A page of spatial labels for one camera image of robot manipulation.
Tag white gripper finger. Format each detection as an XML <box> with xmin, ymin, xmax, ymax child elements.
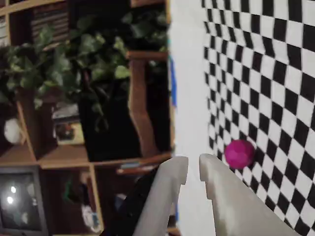
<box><xmin>199</xmin><ymin>153</ymin><xmax>298</xmax><ymax>236</ymax></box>
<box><xmin>99</xmin><ymin>156</ymin><xmax>189</xmax><ymax>236</ymax></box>

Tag pink faceted ball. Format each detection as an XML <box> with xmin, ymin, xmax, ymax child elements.
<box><xmin>224</xmin><ymin>139</ymin><xmax>256</xmax><ymax>170</ymax></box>

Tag orange book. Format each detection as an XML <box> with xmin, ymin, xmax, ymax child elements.
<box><xmin>117</xmin><ymin>168</ymin><xmax>160</xmax><ymax>176</ymax></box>

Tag thin blue book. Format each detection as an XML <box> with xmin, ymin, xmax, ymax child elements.
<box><xmin>120</xmin><ymin>161</ymin><xmax>142</xmax><ymax>169</ymax></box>

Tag brown wooden chair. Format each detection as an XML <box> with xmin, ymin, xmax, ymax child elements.
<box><xmin>126</xmin><ymin>50</ymin><xmax>173</xmax><ymax>158</ymax></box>

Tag white mug with face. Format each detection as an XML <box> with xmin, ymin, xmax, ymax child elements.
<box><xmin>81</xmin><ymin>204</ymin><xmax>100</xmax><ymax>228</ymax></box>

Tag green bonsai model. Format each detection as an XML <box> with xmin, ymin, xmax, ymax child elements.
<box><xmin>63</xmin><ymin>176</ymin><xmax>86</xmax><ymax>205</ymax></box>

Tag blue tape strip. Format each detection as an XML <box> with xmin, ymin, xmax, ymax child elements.
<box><xmin>169</xmin><ymin>56</ymin><xmax>178</xmax><ymax>109</ymax></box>

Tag black white checkerboard sheet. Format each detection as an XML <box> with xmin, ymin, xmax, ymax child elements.
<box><xmin>169</xmin><ymin>0</ymin><xmax>315</xmax><ymax>236</ymax></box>

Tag wood framed photo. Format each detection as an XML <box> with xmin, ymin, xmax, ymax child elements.
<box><xmin>53</xmin><ymin>121</ymin><xmax>84</xmax><ymax>146</ymax></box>

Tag white photo card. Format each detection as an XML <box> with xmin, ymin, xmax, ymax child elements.
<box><xmin>51</xmin><ymin>102</ymin><xmax>80</xmax><ymax>121</ymax></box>

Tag dark framed screen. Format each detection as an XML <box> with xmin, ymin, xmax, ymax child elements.
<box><xmin>0</xmin><ymin>166</ymin><xmax>49</xmax><ymax>236</ymax></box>

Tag green leafy pothos plant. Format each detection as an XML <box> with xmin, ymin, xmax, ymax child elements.
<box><xmin>0</xmin><ymin>9</ymin><xmax>170</xmax><ymax>133</ymax></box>

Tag white round object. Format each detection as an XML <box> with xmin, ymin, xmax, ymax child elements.
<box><xmin>3</xmin><ymin>118</ymin><xmax>22</xmax><ymax>145</ymax></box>

